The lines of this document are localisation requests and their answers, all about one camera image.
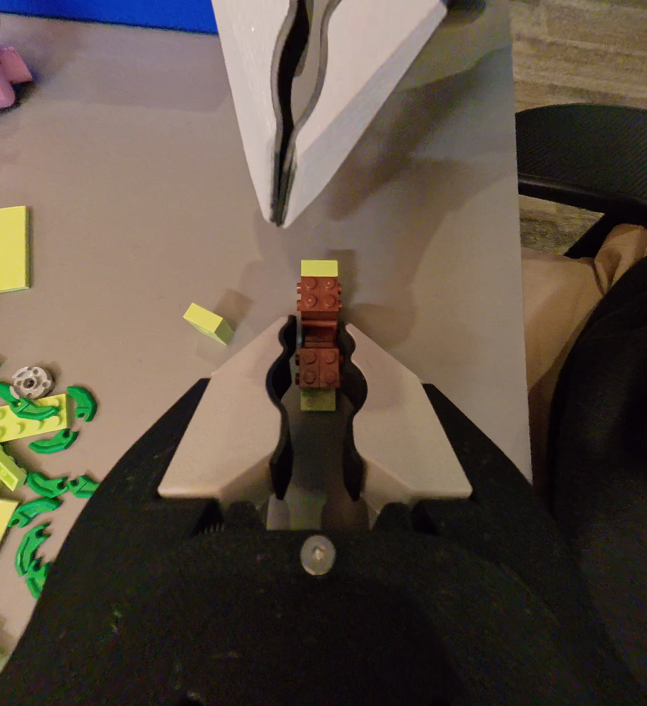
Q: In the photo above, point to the brown brick assembly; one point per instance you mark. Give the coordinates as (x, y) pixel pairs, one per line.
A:
(318, 364)

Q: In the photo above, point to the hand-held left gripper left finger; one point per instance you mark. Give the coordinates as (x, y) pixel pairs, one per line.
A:
(230, 435)

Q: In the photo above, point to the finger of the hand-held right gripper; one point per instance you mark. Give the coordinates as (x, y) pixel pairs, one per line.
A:
(246, 66)
(378, 55)

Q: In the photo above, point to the grey round plate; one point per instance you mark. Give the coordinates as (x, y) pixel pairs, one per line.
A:
(33, 381)

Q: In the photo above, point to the black mesh office chair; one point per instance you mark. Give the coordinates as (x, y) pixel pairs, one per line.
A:
(593, 149)

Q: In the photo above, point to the small lime green brick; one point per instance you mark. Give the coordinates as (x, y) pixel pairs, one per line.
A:
(319, 268)
(207, 322)

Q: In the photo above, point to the person's leg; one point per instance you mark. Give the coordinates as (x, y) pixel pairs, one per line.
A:
(549, 309)

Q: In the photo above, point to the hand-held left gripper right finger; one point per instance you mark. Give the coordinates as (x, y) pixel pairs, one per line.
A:
(406, 435)

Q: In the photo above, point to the blue plastic bin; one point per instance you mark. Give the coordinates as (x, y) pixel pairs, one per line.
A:
(108, 11)

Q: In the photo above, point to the scattered lime green bricks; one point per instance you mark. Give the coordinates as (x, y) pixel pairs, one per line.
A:
(9, 248)

